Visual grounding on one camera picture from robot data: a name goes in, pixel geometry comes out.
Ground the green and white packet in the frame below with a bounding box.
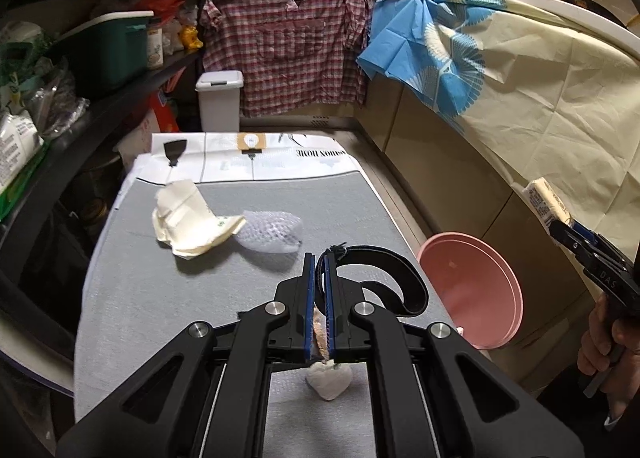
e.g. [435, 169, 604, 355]
[0, 108, 46, 219]

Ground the red plaid shirt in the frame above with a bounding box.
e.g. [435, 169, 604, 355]
[200, 0, 373, 117]

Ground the black elastic strap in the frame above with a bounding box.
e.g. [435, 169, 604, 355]
[325, 242, 430, 317]

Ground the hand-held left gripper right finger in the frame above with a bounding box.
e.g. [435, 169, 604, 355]
[322, 248, 586, 458]

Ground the blue and cream printed cloth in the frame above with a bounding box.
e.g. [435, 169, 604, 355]
[356, 0, 640, 239]

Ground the white printed sheet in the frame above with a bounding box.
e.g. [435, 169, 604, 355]
[115, 130, 360, 186]

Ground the white lidded bin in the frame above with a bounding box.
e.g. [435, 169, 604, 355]
[195, 70, 244, 133]

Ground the black shelf rack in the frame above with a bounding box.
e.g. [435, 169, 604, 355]
[0, 0, 211, 389]

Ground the clear bubble plastic bag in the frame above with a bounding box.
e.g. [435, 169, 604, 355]
[235, 210, 303, 255]

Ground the orange bag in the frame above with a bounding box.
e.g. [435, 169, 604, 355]
[142, 92, 180, 133]

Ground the cream paper bag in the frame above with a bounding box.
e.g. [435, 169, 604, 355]
[152, 179, 247, 259]

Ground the green storage box white lid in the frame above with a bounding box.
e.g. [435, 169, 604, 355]
[52, 11, 155, 98]

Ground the pink plastic bin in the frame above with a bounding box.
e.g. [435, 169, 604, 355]
[416, 232, 524, 351]

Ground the red bag on shelf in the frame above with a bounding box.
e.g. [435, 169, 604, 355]
[142, 0, 185, 18]

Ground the crumpled white tissue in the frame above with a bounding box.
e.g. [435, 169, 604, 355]
[306, 360, 353, 401]

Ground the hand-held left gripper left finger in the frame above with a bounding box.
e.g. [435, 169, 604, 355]
[55, 252, 318, 458]

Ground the person's right hand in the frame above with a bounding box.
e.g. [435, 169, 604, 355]
[577, 295, 640, 381]

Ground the person's right forearm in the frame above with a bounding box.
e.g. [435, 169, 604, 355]
[537, 368, 640, 458]

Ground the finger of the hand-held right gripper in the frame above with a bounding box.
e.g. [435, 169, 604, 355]
[571, 221, 608, 251]
[549, 222, 593, 263]

